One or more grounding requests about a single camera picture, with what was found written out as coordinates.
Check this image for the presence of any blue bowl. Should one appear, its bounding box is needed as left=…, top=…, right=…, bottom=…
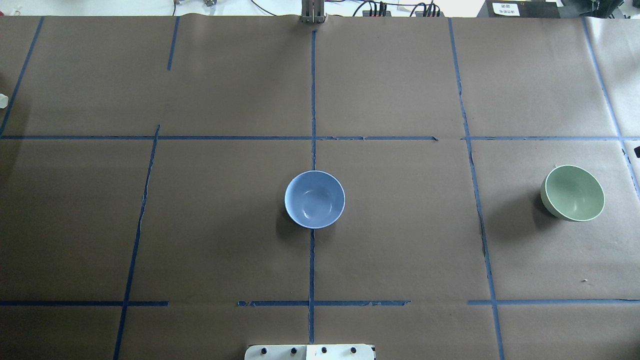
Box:
left=284, top=170, right=346, bottom=230

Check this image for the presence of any green bowl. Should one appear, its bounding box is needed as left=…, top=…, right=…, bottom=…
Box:
left=539, top=164, right=606, bottom=223

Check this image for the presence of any black box with label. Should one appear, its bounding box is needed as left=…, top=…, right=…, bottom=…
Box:
left=476, top=0, right=561, bottom=19

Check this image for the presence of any black usb hub right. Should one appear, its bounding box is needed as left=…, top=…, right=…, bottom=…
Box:
left=409, top=0, right=443, bottom=18

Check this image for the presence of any black usb hub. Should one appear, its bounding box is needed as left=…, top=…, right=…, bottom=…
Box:
left=358, top=0, right=392, bottom=18
left=409, top=0, right=443, bottom=18

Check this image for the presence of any black usb hub left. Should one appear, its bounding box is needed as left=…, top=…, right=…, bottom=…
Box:
left=358, top=0, right=392, bottom=18

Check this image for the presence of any white toaster plug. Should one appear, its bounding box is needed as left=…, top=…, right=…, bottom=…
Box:
left=0, top=93, right=9, bottom=109

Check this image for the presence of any aluminium frame post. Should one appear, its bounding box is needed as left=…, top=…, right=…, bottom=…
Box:
left=300, top=0, right=327, bottom=24

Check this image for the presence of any white pedestal base plate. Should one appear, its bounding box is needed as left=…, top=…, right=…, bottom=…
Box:
left=244, top=343, right=377, bottom=360

